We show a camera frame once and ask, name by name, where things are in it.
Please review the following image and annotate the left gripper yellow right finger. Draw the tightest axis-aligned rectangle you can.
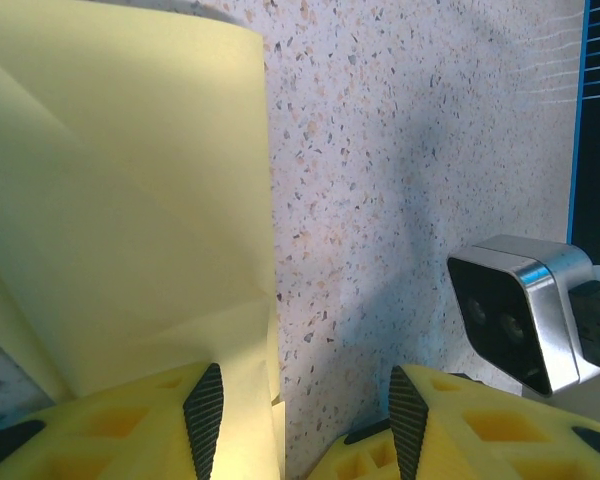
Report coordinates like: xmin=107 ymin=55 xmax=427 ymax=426
xmin=388 ymin=363 xmax=600 ymax=480

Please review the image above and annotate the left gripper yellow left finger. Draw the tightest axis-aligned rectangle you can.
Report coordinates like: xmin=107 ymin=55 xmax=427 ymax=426
xmin=0 ymin=362 xmax=226 ymax=480

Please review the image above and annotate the blue table border strip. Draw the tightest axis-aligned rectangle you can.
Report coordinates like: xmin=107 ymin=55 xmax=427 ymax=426
xmin=567 ymin=0 xmax=594 ymax=246

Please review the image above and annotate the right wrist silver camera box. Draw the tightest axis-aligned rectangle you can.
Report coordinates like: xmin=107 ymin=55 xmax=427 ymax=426
xmin=446 ymin=233 xmax=595 ymax=399

